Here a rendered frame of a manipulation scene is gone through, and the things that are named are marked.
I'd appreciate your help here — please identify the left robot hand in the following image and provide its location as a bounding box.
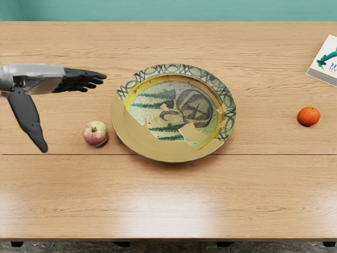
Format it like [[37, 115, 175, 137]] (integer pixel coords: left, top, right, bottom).
[[0, 63, 107, 154]]

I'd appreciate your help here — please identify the patterned round plate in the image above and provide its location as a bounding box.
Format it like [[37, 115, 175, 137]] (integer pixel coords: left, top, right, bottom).
[[110, 63, 237, 163]]

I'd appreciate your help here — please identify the red-green apple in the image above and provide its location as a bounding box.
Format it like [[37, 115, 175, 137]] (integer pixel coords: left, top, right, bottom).
[[82, 121, 109, 148]]

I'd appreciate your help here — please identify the orange mandarin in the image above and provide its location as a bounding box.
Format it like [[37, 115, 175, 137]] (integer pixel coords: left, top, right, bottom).
[[298, 106, 321, 127]]

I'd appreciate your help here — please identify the white paperback book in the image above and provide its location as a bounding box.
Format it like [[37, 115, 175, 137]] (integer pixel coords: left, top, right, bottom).
[[305, 34, 337, 88]]

